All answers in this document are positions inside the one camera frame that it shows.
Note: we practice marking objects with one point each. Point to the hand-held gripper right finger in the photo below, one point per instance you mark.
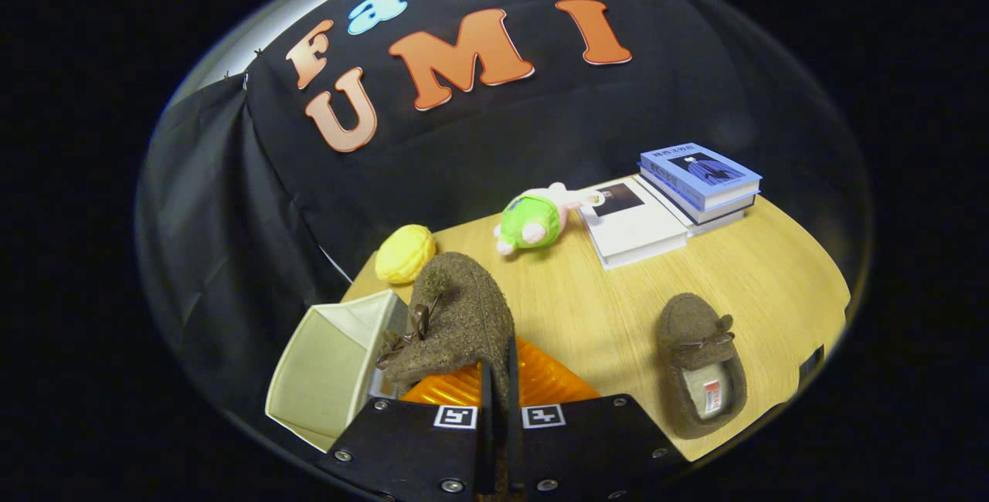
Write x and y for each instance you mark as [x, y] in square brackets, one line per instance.
[513, 425]

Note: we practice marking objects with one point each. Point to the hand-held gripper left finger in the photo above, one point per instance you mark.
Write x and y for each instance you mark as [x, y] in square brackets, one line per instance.
[487, 440]

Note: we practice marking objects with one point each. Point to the brown fuzzy shoe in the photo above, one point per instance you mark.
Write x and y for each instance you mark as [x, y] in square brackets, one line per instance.
[463, 309]
[688, 324]

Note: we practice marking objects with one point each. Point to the grey fabric storage box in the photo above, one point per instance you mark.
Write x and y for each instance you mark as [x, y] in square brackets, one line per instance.
[324, 371]

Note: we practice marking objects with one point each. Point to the green and pink plush toy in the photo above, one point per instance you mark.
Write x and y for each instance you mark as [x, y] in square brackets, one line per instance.
[529, 224]

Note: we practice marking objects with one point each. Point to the yellow round plush toy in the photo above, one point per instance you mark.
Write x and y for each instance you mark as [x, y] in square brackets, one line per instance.
[404, 255]

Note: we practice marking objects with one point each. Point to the white book with dark photo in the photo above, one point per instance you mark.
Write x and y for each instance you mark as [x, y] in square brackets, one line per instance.
[641, 232]

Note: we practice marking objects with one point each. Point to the grey curved object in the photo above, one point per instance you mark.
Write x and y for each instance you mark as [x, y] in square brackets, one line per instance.
[811, 363]

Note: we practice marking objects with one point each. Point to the dark blue cover book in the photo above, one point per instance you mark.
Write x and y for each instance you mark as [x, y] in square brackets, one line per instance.
[730, 211]

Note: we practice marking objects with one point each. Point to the light blue cover book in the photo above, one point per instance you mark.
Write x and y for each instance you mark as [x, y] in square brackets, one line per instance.
[695, 170]

